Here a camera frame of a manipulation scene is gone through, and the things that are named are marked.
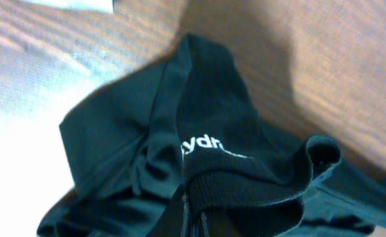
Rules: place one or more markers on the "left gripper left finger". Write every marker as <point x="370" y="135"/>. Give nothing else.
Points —
<point x="175" y="220"/>

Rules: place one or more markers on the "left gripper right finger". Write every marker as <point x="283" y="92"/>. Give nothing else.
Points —
<point x="219" y="224"/>

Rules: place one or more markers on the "black t-shirt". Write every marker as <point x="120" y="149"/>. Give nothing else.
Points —
<point x="189" y="120"/>

